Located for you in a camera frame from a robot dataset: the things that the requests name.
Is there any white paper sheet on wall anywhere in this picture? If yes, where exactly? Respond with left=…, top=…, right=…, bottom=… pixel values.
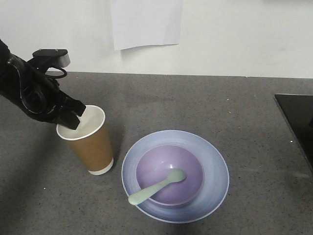
left=110, top=0, right=184, bottom=50

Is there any light blue plate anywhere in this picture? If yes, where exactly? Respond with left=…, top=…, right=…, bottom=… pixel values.
left=121, top=130, right=229, bottom=224

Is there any purple plastic bowl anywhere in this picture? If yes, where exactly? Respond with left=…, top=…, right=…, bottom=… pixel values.
left=135, top=144, right=204, bottom=209

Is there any black induction cooktop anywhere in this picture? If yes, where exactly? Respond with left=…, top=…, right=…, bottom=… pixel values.
left=274, top=94, right=313, bottom=170

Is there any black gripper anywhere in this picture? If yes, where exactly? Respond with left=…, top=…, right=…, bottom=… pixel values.
left=7, top=55, right=86, bottom=129

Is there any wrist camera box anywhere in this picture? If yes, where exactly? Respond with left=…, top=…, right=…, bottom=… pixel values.
left=27, top=49, right=70, bottom=72

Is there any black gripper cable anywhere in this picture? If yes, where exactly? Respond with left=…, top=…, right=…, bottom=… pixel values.
left=44, top=67, right=68, bottom=80

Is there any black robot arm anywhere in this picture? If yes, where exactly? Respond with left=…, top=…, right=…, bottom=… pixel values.
left=0, top=42, right=86, bottom=130

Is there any brown paper cup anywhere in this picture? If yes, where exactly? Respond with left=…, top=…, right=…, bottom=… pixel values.
left=56, top=105, right=114, bottom=175

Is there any pale green plastic spoon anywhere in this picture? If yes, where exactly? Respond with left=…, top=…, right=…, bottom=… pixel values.
left=128, top=168, right=187, bottom=206

